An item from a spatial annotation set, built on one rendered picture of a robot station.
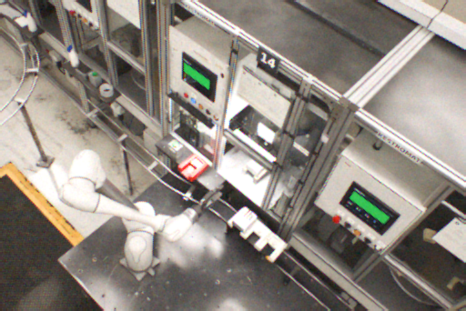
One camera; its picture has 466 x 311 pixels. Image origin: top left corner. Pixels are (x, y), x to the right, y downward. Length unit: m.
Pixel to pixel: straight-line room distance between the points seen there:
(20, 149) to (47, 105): 0.57
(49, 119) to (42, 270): 1.53
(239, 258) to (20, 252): 1.77
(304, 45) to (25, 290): 2.65
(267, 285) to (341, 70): 1.43
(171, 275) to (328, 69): 1.56
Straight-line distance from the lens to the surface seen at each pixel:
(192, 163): 2.78
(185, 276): 2.72
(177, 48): 2.36
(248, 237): 2.68
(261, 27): 2.08
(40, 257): 3.64
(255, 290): 2.73
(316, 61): 1.97
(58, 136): 4.25
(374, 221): 2.08
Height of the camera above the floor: 3.24
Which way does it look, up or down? 54 degrees down
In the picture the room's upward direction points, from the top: 11 degrees clockwise
